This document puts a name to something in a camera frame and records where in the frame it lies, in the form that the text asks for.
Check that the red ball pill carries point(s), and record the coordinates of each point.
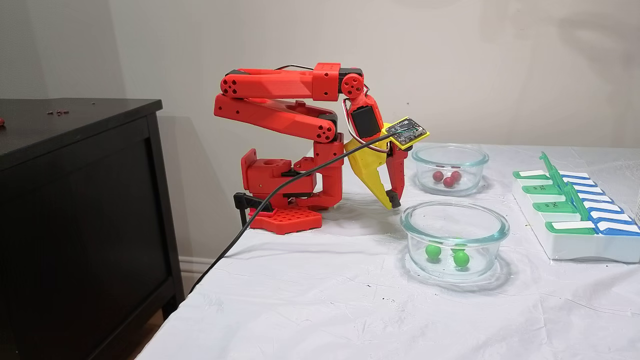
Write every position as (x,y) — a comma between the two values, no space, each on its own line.
(448,182)
(438,176)
(456,175)

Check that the weekly pill organizer box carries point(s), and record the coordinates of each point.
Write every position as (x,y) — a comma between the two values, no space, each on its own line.
(570,245)

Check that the large clear glass bowl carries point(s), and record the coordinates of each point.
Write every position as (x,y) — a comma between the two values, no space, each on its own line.
(425,220)

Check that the small clear glass bowl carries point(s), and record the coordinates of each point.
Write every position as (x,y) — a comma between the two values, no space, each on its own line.
(472,167)

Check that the green ball pill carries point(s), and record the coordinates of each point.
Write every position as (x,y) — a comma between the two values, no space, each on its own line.
(457,245)
(433,251)
(461,258)

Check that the black table clamp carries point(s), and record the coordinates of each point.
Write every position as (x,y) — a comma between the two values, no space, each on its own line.
(247,201)

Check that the white tablecloth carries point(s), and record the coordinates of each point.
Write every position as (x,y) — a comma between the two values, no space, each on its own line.
(325,310)

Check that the black wooden cabinet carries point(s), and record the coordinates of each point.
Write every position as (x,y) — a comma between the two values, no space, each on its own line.
(75,200)

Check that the black camera board yellow mount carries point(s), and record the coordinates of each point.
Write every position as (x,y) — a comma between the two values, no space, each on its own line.
(407,131)

